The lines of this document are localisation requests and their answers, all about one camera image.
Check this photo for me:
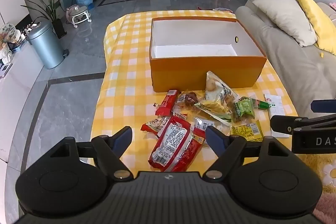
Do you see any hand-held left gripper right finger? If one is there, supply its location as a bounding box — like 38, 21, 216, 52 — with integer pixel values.
203, 125, 301, 180

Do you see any grey sofa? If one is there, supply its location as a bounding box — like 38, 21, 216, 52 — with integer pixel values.
234, 0, 336, 119

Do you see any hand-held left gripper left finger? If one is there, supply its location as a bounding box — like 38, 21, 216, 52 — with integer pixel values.
39, 126, 133, 180

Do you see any red packet with yellow print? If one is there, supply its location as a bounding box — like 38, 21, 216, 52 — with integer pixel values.
184, 127, 206, 170

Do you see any clear packet of brown dates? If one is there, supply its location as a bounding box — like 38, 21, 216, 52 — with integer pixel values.
175, 91, 201, 112

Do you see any fluffy floral rug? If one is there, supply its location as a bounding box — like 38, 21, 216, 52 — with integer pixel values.
299, 154, 336, 214

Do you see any orange cardboard box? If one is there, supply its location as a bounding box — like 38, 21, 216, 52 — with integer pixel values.
149, 17, 267, 93

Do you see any red and white snack packet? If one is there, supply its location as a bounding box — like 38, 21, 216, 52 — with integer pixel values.
140, 116, 172, 138

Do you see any white low cabinet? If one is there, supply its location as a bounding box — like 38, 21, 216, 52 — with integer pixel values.
0, 53, 50, 161

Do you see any green snack packet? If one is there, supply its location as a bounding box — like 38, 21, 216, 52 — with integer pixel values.
233, 96, 256, 123

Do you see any beige pillow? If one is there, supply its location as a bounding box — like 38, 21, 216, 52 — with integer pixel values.
252, 0, 318, 47

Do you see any small wheeled stool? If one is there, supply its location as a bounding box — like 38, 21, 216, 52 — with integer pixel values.
66, 4, 92, 28

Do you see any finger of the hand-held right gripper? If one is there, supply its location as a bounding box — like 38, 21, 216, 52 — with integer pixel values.
270, 112, 336, 134
310, 99, 336, 112

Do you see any clear bag of pastries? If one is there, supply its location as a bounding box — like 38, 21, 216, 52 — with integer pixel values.
194, 71, 238, 123

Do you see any potted long-leaf plant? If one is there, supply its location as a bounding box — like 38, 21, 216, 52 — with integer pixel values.
21, 0, 67, 39

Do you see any small yellow snack packet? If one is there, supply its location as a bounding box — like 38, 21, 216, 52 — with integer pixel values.
230, 120, 264, 142

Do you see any yellow checked tablecloth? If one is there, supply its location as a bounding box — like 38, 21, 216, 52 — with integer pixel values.
91, 10, 300, 180

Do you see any yellow pillow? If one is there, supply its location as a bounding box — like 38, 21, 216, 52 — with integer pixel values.
293, 0, 336, 55

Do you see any large red snack packet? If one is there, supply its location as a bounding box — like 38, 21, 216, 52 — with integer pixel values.
148, 116, 193, 172

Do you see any long red snack bar packet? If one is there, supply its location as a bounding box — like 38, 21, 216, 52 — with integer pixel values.
155, 90, 181, 115

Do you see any green sausage stick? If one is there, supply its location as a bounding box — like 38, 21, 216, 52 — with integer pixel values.
251, 98, 271, 111

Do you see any clear packet with white label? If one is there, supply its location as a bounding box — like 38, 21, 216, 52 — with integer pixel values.
193, 116, 231, 135

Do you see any floral ceramic jar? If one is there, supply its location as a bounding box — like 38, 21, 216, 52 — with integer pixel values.
0, 23, 21, 43

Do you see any grey pedal trash can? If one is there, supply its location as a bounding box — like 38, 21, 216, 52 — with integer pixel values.
26, 20, 69, 69

